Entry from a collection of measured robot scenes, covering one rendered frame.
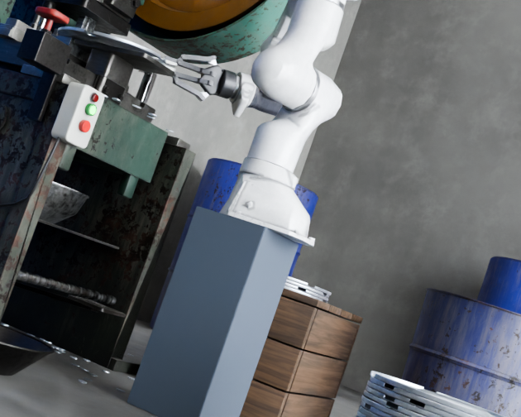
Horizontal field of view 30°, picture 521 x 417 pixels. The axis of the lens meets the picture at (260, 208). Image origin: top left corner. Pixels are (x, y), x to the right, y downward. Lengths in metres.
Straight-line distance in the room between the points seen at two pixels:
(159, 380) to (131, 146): 0.71
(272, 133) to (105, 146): 0.52
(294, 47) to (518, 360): 0.96
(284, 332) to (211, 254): 0.43
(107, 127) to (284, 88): 0.54
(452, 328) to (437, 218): 3.12
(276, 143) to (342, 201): 3.75
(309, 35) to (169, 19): 0.87
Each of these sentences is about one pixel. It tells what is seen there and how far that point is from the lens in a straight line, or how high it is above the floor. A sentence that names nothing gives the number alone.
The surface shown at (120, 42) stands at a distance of 2.47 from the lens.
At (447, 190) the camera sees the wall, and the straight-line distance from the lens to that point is 5.64.
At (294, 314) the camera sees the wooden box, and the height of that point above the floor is 0.30.
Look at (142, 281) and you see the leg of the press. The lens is 2.62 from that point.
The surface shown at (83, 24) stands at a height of 0.84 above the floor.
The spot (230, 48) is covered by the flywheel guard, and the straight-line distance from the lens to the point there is 2.89.
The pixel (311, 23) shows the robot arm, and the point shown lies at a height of 0.91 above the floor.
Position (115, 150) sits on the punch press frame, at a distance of 2.50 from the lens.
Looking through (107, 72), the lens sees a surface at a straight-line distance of 2.52.
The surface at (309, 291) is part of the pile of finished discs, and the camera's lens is 2.56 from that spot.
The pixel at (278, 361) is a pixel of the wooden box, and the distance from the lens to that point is 2.44.
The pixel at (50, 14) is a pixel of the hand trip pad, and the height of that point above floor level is 0.75.
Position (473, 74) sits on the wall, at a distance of 5.82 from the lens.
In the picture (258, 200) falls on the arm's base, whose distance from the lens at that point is 2.09.
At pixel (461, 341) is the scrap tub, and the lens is 2.50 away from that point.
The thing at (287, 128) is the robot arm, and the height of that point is 0.67.
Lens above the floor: 0.30
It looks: 5 degrees up
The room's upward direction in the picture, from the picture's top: 19 degrees clockwise
